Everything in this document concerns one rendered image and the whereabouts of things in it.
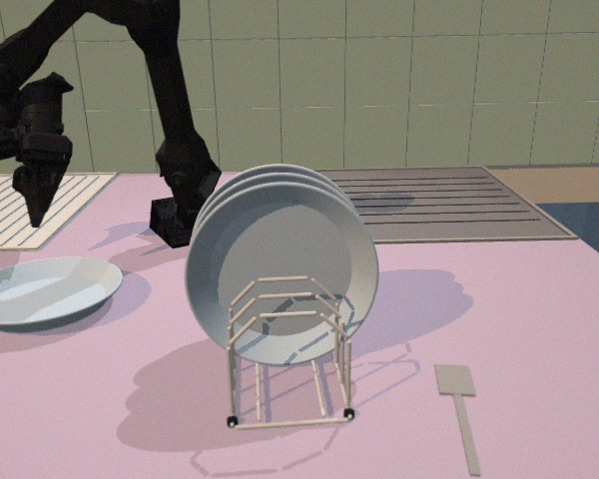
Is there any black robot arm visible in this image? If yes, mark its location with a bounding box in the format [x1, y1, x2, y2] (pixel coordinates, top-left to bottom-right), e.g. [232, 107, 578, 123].
[0, 0, 222, 230]

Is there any beige ribbed draining mat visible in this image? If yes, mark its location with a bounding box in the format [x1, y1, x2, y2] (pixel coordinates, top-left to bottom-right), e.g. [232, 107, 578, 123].
[0, 173, 118, 251]

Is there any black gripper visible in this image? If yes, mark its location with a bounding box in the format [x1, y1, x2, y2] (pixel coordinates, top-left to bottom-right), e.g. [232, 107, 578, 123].
[12, 113, 73, 228]

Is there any beige wire dish rack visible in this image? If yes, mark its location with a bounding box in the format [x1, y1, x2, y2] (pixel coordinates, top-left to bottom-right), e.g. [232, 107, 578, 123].
[226, 276, 354, 430]

